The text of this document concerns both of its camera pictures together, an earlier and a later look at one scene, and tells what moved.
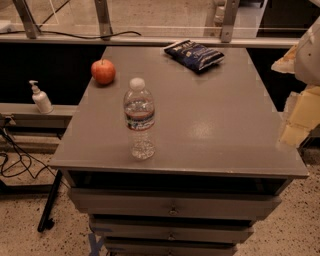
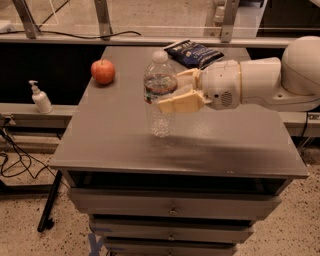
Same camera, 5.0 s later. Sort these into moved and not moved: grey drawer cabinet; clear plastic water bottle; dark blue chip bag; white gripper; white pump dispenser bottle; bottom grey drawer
Moved: white gripper; clear plastic water bottle
Not moved: dark blue chip bag; white pump dispenser bottle; grey drawer cabinet; bottom grey drawer
